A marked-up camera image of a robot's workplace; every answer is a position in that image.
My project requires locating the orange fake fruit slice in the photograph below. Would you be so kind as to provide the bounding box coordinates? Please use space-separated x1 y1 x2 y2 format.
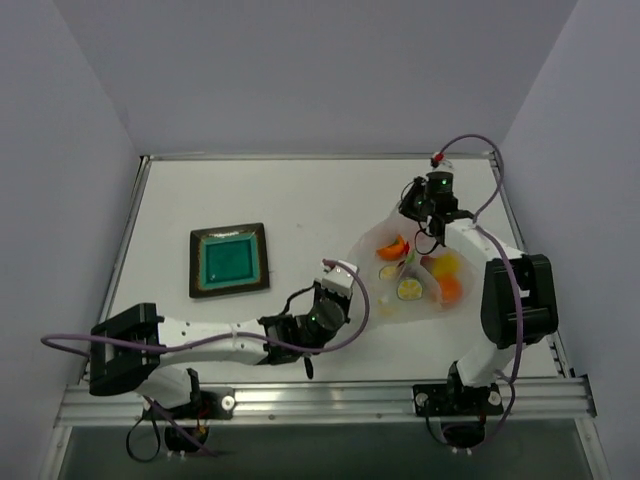
376 235 410 262

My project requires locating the yellow fake lemon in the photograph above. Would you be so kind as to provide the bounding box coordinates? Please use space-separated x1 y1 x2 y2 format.
431 253 461 278

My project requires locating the clear printed plastic bag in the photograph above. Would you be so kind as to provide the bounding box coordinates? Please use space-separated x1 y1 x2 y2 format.
347 208 478 326

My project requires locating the orange fake tangerine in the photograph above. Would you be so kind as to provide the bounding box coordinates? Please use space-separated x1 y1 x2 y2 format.
436 273 464 305

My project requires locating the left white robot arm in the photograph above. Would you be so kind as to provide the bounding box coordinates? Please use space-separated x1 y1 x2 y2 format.
89 276 354 419

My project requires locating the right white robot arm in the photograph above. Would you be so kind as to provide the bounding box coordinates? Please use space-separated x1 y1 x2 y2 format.
398 171 559 413

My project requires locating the square teal ceramic plate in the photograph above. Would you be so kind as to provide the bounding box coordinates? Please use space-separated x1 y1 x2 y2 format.
188 223 270 299

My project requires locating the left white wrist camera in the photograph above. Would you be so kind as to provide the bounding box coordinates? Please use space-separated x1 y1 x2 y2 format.
320 260 359 298

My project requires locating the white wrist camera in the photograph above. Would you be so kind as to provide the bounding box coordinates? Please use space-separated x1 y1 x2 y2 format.
320 260 359 298
430 152 455 173

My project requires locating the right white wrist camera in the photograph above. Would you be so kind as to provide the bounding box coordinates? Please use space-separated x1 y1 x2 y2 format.
430 152 455 173

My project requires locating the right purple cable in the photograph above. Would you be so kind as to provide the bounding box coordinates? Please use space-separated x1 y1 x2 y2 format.
431 133 527 451

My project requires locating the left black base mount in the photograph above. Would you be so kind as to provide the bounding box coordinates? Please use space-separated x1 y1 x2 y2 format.
141 387 236 459

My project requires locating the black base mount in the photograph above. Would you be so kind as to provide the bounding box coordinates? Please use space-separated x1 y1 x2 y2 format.
412 383 504 453
141 387 236 459

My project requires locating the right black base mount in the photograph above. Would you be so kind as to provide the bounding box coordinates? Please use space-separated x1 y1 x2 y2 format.
412 383 504 453

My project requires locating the aluminium front rail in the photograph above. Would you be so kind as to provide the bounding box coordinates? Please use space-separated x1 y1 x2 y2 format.
55 378 596 427

